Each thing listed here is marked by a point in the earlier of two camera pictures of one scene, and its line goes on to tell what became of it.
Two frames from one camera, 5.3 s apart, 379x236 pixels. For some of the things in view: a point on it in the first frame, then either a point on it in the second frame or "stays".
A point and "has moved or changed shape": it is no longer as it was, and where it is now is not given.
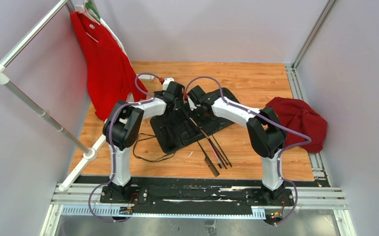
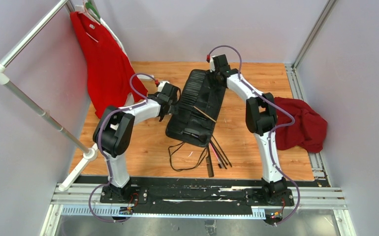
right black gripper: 198,106 -> 213,73
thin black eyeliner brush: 225,156 stays
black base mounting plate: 122,197 stays
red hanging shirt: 111,77 stays
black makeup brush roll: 177,127 has moved or changed shape
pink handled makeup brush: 220,165 stays
